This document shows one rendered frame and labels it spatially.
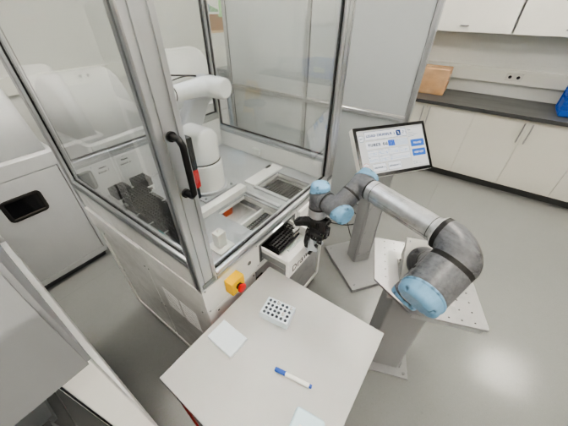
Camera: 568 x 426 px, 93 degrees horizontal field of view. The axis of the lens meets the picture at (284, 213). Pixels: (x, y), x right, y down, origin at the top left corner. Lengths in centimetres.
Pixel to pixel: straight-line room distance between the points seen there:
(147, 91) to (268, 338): 91
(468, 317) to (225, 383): 101
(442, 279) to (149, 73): 80
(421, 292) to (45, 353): 71
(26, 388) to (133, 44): 57
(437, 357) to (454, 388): 17
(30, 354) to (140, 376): 164
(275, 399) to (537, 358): 189
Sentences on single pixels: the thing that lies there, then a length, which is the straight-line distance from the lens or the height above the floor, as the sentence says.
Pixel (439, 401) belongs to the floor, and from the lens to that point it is 208.
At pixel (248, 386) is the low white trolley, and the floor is 76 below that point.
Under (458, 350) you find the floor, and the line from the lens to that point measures 229.
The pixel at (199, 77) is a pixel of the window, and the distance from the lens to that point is 78.
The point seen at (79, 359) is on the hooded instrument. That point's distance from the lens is 52.
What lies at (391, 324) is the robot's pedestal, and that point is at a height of 46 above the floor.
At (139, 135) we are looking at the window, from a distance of 81.
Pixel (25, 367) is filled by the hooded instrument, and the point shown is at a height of 144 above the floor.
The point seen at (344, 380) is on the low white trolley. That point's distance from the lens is 112.
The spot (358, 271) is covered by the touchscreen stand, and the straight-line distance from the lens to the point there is 236.
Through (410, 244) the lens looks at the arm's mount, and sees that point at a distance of 140.
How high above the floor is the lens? 179
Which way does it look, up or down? 38 degrees down
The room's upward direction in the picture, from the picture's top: 1 degrees clockwise
